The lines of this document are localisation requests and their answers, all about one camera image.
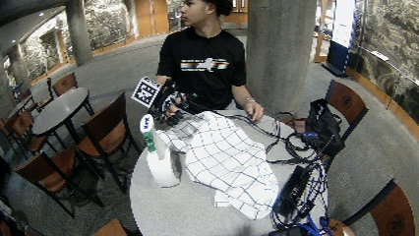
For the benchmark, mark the white checked cloth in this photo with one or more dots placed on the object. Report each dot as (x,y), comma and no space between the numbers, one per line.
(226,157)

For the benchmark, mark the white marker cube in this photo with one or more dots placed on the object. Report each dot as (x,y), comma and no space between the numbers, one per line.
(145,92)

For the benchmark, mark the person in black t-shirt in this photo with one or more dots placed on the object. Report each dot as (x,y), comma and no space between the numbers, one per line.
(205,82)

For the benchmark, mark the black bag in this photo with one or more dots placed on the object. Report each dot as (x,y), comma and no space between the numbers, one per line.
(322,126)

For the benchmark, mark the wide concrete column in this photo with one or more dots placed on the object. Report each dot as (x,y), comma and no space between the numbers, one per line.
(279,52)

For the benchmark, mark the black power box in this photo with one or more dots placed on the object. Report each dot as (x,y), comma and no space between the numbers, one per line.
(291,191)

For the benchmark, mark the small round grey table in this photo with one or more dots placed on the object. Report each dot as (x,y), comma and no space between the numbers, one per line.
(60,109)

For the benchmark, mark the blue and white banner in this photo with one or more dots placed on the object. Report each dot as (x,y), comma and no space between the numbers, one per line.
(342,32)

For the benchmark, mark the slim concrete column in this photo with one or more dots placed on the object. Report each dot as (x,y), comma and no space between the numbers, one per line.
(79,31)
(17,69)

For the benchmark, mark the wooden chair black frame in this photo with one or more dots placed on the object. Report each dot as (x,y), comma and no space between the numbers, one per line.
(109,134)
(111,229)
(389,209)
(64,84)
(19,128)
(48,173)
(347,101)

